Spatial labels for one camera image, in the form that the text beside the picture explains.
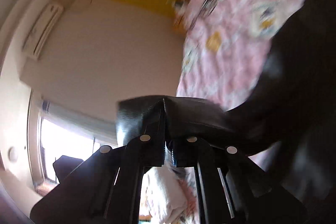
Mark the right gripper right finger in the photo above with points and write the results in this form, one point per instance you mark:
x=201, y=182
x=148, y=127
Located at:
x=231, y=188

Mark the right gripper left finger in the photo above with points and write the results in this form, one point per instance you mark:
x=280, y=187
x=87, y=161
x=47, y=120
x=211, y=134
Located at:
x=106, y=188

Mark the black leather jacket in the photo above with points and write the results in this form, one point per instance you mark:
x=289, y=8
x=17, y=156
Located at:
x=291, y=111

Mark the white window blind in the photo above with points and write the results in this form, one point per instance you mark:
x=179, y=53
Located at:
x=74, y=120

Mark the pink patterned bed quilt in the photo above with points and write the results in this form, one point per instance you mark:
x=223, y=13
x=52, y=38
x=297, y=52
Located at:
x=225, y=50

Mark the wooden nightstand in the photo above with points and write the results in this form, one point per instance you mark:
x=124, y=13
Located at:
x=181, y=16

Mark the white wall air conditioner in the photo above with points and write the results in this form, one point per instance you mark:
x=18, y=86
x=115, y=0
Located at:
x=41, y=30

